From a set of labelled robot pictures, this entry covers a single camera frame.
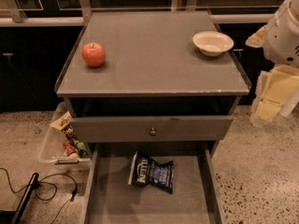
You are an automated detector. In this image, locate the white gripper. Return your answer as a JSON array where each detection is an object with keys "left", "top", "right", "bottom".
[{"left": 246, "top": 0, "right": 299, "bottom": 127}]

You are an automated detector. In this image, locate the blue Kettle chip bag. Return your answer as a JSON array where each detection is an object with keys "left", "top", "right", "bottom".
[{"left": 128, "top": 151, "right": 174, "bottom": 194}]

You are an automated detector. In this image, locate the round metal drawer knob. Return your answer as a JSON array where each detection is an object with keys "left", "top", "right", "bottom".
[{"left": 149, "top": 128, "right": 157, "bottom": 136}]

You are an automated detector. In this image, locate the grey drawer cabinet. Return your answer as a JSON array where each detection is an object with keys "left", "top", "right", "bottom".
[{"left": 56, "top": 11, "right": 250, "bottom": 152}]

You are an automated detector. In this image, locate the open grey middle drawer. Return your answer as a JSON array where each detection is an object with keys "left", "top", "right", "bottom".
[{"left": 79, "top": 144, "right": 225, "bottom": 224}]

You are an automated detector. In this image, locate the grey top drawer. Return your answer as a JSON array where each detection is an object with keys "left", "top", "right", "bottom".
[{"left": 71, "top": 116, "right": 233, "bottom": 143}]

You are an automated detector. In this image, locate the white bowl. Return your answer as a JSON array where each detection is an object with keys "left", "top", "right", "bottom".
[{"left": 192, "top": 31, "right": 234, "bottom": 57}]

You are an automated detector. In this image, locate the metal railing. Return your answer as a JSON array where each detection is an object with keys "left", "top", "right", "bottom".
[{"left": 0, "top": 0, "right": 284, "bottom": 23}]

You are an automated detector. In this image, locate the red apple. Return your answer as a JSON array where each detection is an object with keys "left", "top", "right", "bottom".
[{"left": 81, "top": 43, "right": 106, "bottom": 67}]

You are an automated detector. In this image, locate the green snack packet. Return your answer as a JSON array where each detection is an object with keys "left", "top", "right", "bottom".
[{"left": 62, "top": 128, "right": 89, "bottom": 158}]

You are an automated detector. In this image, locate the tan snack packet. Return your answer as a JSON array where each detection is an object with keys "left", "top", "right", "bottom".
[{"left": 50, "top": 111, "right": 71, "bottom": 131}]

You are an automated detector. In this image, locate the red snack packet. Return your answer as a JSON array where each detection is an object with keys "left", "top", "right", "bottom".
[{"left": 63, "top": 141, "right": 78, "bottom": 158}]

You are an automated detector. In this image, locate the clear plastic bin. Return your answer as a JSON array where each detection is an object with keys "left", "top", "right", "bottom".
[{"left": 38, "top": 103, "right": 91, "bottom": 171}]

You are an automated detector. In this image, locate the black flat device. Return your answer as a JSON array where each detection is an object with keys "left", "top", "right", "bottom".
[{"left": 0, "top": 173, "right": 39, "bottom": 224}]

